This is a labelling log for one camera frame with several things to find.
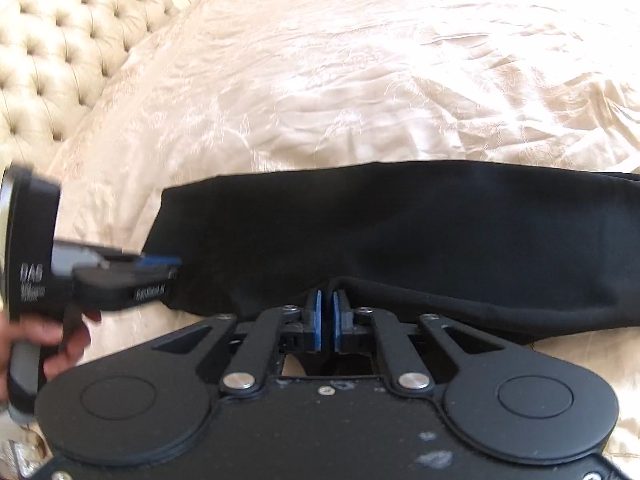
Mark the cream tufted headboard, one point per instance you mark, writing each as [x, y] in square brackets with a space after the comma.
[60, 40]

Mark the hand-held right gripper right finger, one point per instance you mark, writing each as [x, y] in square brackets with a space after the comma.
[339, 321]

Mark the cream satin bedspread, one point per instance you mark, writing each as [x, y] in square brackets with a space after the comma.
[350, 85]

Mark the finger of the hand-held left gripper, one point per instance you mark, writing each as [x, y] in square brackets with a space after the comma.
[155, 261]

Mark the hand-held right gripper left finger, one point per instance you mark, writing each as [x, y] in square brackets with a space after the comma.
[315, 321]

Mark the black pants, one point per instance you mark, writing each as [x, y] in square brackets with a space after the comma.
[350, 225]

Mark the person's left hand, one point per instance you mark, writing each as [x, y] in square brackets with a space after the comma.
[65, 355]

